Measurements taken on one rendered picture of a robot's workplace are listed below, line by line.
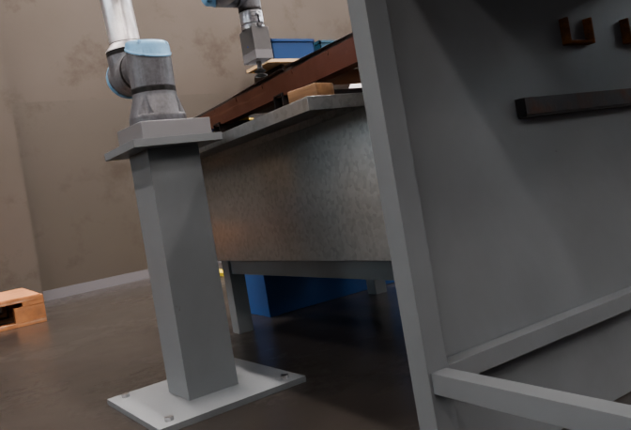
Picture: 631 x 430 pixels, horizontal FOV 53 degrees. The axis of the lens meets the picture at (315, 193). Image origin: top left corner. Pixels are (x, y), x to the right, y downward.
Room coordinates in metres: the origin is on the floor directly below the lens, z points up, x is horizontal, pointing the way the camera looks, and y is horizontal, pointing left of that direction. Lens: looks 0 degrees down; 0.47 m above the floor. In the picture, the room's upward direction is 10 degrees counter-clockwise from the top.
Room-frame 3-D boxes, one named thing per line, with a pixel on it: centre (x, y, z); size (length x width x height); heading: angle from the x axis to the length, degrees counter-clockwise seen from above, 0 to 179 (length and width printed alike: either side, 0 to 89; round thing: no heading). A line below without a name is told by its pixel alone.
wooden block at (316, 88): (1.50, -0.03, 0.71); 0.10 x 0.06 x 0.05; 45
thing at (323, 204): (1.95, 0.18, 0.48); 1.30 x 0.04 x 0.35; 32
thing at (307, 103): (1.91, 0.25, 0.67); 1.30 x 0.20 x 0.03; 32
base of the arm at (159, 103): (1.68, 0.38, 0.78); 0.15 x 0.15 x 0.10
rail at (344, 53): (1.80, 0.04, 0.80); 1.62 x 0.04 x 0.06; 32
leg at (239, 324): (2.43, 0.36, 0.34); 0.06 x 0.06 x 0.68; 32
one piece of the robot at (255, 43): (2.02, 0.10, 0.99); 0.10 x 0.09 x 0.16; 124
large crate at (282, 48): (6.04, 0.07, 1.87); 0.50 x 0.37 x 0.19; 125
